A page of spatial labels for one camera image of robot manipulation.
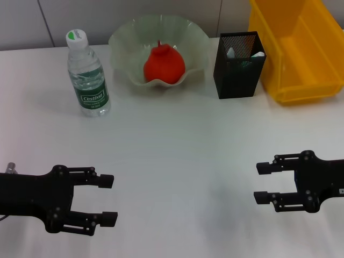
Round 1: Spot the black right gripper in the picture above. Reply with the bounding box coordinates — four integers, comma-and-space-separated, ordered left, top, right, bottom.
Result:
253, 149, 344, 213

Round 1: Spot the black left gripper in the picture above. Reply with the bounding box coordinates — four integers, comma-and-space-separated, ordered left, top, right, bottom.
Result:
0, 164, 118, 237

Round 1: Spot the clear water bottle green label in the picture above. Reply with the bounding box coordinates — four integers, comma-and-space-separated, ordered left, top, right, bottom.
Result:
66, 28, 112, 118

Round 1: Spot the mint green utility knife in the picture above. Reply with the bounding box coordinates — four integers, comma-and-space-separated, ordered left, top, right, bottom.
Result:
240, 51, 266, 70

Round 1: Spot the grey marker pen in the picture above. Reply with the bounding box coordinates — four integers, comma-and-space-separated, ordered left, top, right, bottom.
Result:
226, 47, 236, 65

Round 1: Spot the orange knitted toy fruit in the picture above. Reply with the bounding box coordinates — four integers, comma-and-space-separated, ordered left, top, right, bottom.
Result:
143, 39, 186, 84

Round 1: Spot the black mesh pen holder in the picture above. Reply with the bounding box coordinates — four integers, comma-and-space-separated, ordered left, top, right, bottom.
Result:
213, 31, 267, 99

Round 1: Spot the green frosted glass fruit bowl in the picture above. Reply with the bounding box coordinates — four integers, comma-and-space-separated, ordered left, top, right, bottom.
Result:
108, 15, 210, 88

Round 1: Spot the yellow plastic storage bin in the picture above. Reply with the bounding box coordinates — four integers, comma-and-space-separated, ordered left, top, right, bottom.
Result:
247, 0, 344, 106

